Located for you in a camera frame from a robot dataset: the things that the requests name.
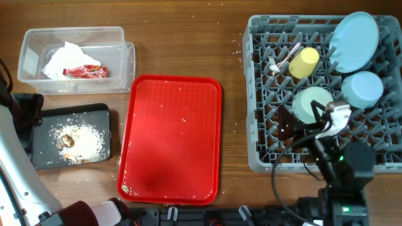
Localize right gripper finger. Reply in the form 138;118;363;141
278;105;297;141
310;100;325;123

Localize green bowl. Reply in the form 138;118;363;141
292;87;334;124

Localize yellow plastic cup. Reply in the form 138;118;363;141
289;47;320;79

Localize light blue small bowl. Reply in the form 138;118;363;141
341;71;384;109

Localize white plastic fork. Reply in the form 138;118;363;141
268;56;280;76

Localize light blue plate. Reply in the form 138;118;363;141
329;11;379;73

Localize red snack wrapper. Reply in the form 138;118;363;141
62;65;108;78

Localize food scraps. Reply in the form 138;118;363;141
50;124;110;164

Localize white napkin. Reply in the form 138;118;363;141
41;41;101;80

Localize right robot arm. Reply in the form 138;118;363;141
271;100;376;225

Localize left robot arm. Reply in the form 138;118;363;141
1;62;64;225

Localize grey dishwasher rack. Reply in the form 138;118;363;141
242;15;401;173

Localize red serving tray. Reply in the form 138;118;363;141
117;75;222;205

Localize black tray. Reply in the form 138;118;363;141
31;104;111;170

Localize clear plastic bin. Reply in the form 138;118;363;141
18;26;136;95

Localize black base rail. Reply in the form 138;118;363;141
122;206;304;226

